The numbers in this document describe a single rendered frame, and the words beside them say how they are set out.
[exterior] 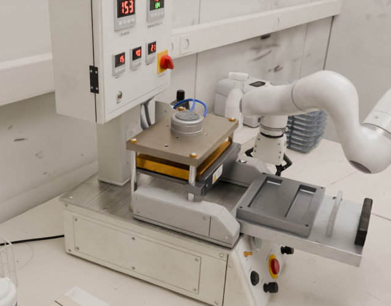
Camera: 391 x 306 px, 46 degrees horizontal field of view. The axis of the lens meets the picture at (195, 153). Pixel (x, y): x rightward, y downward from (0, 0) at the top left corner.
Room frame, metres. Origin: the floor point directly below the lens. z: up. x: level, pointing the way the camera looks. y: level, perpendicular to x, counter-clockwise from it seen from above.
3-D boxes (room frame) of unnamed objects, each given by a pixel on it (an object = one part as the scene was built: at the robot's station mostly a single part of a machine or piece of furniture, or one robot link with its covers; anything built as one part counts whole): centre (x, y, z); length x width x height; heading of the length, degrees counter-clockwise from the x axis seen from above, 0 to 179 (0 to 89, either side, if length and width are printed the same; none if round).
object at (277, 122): (1.36, -0.24, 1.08); 0.09 x 0.08 x 0.13; 99
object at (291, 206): (0.94, -0.21, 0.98); 0.20 x 0.17 x 0.03; 157
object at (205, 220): (0.88, 0.01, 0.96); 0.25 x 0.05 x 0.07; 67
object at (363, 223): (0.87, -0.38, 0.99); 0.15 x 0.02 x 0.04; 157
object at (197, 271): (1.05, 0.01, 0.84); 0.53 x 0.37 x 0.17; 67
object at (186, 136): (1.07, 0.05, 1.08); 0.31 x 0.24 x 0.13; 157
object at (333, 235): (0.92, -0.26, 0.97); 0.30 x 0.22 x 0.08; 67
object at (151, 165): (1.05, 0.02, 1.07); 0.22 x 0.17 x 0.10; 157
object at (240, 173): (1.14, -0.10, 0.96); 0.26 x 0.05 x 0.07; 67
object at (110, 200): (1.05, 0.06, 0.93); 0.46 x 0.35 x 0.01; 67
